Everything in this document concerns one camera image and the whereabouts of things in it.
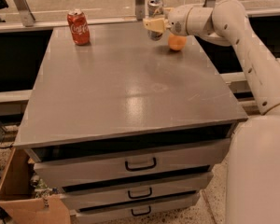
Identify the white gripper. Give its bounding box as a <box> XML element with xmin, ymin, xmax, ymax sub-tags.
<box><xmin>143</xmin><ymin>6</ymin><xmax>191</xmax><ymax>36</ymax></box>

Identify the silver blue redbull can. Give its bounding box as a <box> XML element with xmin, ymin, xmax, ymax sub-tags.
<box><xmin>147</xmin><ymin>0</ymin><xmax>163</xmax><ymax>41</ymax></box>

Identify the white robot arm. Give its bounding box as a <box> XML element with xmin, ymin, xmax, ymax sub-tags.
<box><xmin>143</xmin><ymin>0</ymin><xmax>280</xmax><ymax>224</ymax></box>

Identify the red coca-cola can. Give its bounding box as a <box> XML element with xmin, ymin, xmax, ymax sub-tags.
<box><xmin>67</xmin><ymin>9</ymin><xmax>90</xmax><ymax>45</ymax></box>

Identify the orange fruit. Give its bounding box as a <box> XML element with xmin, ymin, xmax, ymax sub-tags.
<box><xmin>168</xmin><ymin>34</ymin><xmax>187</xmax><ymax>51</ymax></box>

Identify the grey drawer cabinet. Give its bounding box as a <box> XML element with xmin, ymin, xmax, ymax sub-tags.
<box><xmin>13</xmin><ymin>19</ymin><xmax>248</xmax><ymax>224</ymax></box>

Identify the middle grey drawer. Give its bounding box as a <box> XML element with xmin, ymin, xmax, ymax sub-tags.
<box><xmin>61</xmin><ymin>170</ymin><xmax>213</xmax><ymax>210</ymax></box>

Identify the grey drawer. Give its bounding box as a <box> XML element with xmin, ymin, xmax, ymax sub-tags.
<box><xmin>61</xmin><ymin>170</ymin><xmax>213</xmax><ymax>210</ymax></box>
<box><xmin>77</xmin><ymin>191</ymin><xmax>199</xmax><ymax>224</ymax></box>
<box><xmin>35</xmin><ymin>138</ymin><xmax>231</xmax><ymax>188</ymax></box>

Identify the top grey drawer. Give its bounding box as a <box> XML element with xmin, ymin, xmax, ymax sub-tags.
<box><xmin>35</xmin><ymin>138</ymin><xmax>231</xmax><ymax>188</ymax></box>

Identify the bottom grey drawer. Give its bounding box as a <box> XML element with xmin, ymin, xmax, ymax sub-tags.
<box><xmin>77</xmin><ymin>191</ymin><xmax>199</xmax><ymax>224</ymax></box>

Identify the cardboard box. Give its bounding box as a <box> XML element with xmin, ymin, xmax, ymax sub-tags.
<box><xmin>0</xmin><ymin>148</ymin><xmax>71</xmax><ymax>224</ymax></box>

